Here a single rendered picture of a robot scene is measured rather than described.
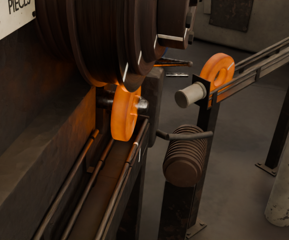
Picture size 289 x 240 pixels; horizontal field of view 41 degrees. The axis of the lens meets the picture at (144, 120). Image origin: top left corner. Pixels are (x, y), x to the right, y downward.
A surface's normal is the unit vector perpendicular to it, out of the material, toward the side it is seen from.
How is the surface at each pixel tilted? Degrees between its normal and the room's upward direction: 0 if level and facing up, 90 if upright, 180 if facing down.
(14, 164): 0
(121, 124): 88
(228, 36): 90
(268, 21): 90
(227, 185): 0
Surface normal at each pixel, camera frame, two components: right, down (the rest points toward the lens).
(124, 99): -0.11, -0.18
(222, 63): 0.67, 0.44
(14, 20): 0.97, 0.18
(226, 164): 0.07, -0.84
